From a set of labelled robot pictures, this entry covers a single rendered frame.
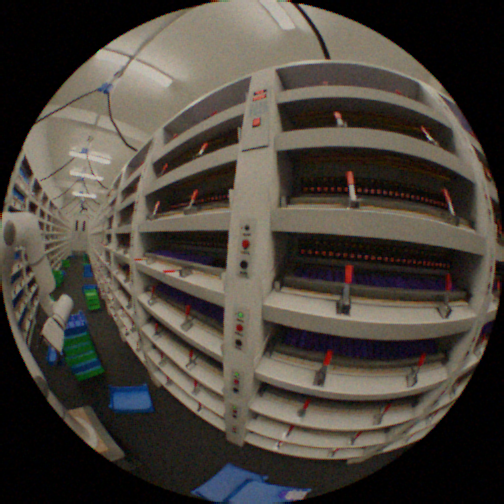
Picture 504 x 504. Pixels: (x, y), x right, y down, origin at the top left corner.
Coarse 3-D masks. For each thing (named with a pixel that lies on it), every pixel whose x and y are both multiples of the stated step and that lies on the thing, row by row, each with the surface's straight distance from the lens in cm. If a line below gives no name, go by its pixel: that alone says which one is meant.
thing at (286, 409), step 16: (272, 384) 59; (256, 400) 57; (272, 400) 57; (288, 400) 58; (304, 400) 56; (320, 400) 57; (336, 400) 60; (352, 400) 61; (368, 400) 63; (384, 400) 67; (400, 400) 69; (416, 400) 73; (272, 416) 56; (288, 416) 56; (304, 416) 57; (320, 416) 58; (336, 416) 60; (352, 416) 61; (368, 416) 64; (384, 416) 67; (400, 416) 71; (416, 416) 74
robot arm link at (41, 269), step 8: (32, 264) 70; (40, 264) 69; (48, 264) 73; (40, 272) 70; (48, 272) 72; (40, 280) 72; (48, 280) 72; (40, 288) 76; (48, 288) 73; (40, 296) 80; (48, 296) 88; (48, 304) 87; (48, 312) 88
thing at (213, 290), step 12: (144, 252) 85; (144, 264) 73; (156, 264) 68; (156, 276) 64; (168, 276) 54; (192, 276) 47; (204, 276) 45; (180, 288) 50; (192, 288) 44; (204, 288) 39; (216, 288) 38; (216, 300) 39
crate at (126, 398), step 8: (144, 384) 128; (112, 392) 138; (120, 392) 138; (128, 392) 136; (136, 392) 134; (144, 392) 133; (112, 400) 134; (120, 400) 134; (128, 400) 132; (136, 400) 130; (144, 400) 129; (112, 408) 124; (120, 408) 130; (128, 408) 128; (136, 408) 127; (144, 408) 119; (152, 408) 119
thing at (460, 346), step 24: (432, 96) 82; (456, 120) 81; (456, 144) 69; (480, 168) 71; (456, 192) 68; (480, 192) 60; (456, 264) 66; (480, 264) 58; (480, 288) 58; (480, 312) 60; (456, 336) 63; (456, 360) 62; (432, 408) 80; (360, 456) 106
